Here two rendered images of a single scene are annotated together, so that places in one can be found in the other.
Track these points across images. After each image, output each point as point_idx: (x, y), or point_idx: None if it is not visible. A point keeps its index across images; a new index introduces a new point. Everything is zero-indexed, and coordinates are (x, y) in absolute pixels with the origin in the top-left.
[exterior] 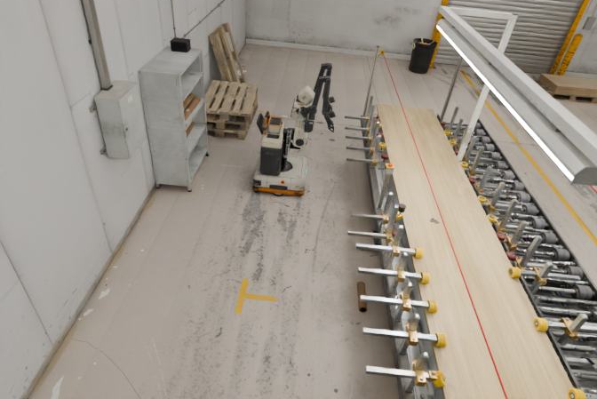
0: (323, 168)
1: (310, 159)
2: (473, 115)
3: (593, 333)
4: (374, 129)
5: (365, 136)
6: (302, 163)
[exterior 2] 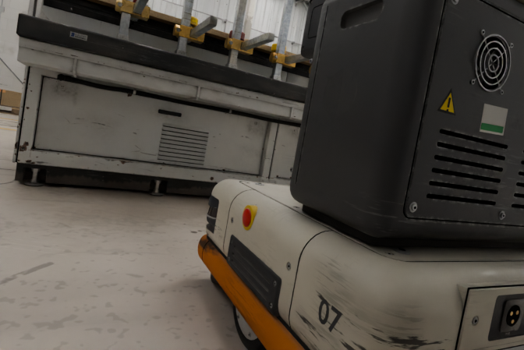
0: (125, 240)
1: (46, 266)
2: None
3: None
4: (286, 9)
5: (185, 55)
6: (280, 185)
